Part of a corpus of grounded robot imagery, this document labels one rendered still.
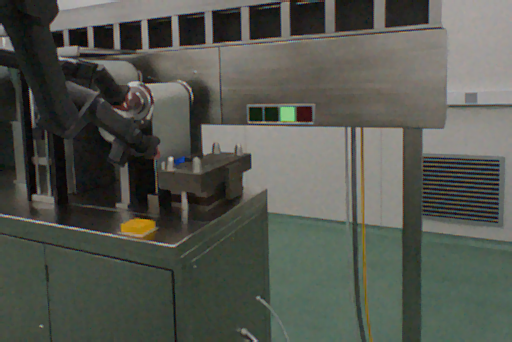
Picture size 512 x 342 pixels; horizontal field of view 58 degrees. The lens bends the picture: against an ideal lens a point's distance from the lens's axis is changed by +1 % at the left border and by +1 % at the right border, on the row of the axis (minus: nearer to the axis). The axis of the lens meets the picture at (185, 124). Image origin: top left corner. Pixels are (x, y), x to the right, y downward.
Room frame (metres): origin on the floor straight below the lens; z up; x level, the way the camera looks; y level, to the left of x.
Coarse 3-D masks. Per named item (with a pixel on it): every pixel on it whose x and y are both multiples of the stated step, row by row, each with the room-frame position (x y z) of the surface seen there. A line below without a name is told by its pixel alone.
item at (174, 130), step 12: (156, 120) 1.52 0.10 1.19; (168, 120) 1.59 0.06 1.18; (180, 120) 1.65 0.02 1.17; (156, 132) 1.52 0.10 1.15; (168, 132) 1.58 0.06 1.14; (180, 132) 1.65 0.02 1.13; (168, 144) 1.58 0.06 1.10; (180, 144) 1.65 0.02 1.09; (168, 156) 1.58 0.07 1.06; (180, 156) 1.65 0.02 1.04; (156, 168) 1.51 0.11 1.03
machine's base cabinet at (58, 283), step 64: (0, 256) 1.54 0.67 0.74; (64, 256) 1.37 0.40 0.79; (128, 256) 1.24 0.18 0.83; (192, 256) 1.20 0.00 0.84; (256, 256) 1.58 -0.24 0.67; (0, 320) 1.55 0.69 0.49; (64, 320) 1.38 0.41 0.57; (128, 320) 1.24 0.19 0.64; (192, 320) 1.19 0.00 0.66; (256, 320) 1.57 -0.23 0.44
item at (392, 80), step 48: (240, 48) 1.69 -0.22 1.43; (288, 48) 1.59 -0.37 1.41; (336, 48) 1.51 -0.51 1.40; (384, 48) 1.43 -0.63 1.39; (432, 48) 1.37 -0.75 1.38; (240, 96) 1.69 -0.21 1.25; (288, 96) 1.60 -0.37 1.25; (336, 96) 1.51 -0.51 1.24; (384, 96) 1.43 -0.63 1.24; (432, 96) 1.36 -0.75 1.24
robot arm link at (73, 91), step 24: (24, 0) 0.59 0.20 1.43; (48, 0) 0.63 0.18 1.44; (24, 24) 0.65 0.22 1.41; (48, 24) 0.65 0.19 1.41; (24, 48) 0.70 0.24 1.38; (48, 48) 0.73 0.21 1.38; (24, 72) 0.76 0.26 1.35; (48, 72) 0.76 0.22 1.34; (48, 96) 0.80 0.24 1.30; (72, 96) 0.94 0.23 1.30; (96, 96) 0.95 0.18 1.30; (48, 120) 0.87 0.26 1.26; (72, 120) 0.89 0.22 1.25
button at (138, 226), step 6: (126, 222) 1.26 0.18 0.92; (132, 222) 1.26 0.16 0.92; (138, 222) 1.25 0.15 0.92; (144, 222) 1.25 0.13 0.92; (150, 222) 1.25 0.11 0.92; (126, 228) 1.23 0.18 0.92; (132, 228) 1.22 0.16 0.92; (138, 228) 1.21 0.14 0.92; (144, 228) 1.22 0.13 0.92; (150, 228) 1.25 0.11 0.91; (138, 234) 1.21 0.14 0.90
